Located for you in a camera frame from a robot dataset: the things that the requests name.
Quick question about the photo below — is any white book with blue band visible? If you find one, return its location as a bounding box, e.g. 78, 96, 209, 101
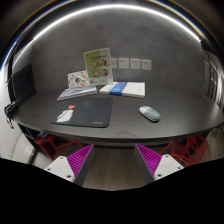
99, 82, 145, 98

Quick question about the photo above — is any white ceiling light strip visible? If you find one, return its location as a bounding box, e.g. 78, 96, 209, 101
0, 3, 203, 73

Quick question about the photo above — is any white and green computer mouse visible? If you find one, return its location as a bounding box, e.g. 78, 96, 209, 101
139, 106, 161, 122

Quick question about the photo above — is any red wire chair left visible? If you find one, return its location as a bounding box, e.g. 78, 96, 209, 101
35, 132, 83, 160

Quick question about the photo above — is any red wire chair right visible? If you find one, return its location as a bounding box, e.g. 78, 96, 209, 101
159, 135, 206, 166

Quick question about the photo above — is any black monitor screen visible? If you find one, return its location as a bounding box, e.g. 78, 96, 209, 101
12, 65, 36, 106

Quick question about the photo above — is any black mouse pad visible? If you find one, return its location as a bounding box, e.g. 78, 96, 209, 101
50, 98, 113, 128

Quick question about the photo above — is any red wire chair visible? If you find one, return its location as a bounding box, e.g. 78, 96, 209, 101
159, 135, 206, 166
35, 132, 83, 160

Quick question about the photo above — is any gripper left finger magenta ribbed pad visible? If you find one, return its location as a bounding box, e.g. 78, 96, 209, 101
45, 144, 95, 186

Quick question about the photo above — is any white wall socket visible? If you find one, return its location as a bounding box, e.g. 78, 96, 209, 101
142, 59, 152, 70
111, 58, 117, 69
118, 58, 129, 69
130, 59, 141, 69

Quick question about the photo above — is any green standing menu card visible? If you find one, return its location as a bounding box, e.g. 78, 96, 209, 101
84, 48, 113, 86

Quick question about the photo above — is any grey magazine lying flat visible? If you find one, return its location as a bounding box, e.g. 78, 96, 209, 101
57, 86, 97, 101

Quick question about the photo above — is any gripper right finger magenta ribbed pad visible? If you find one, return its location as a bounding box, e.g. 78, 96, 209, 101
134, 144, 183, 184

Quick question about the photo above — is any small colourful standing card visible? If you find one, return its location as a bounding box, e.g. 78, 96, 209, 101
67, 70, 89, 88

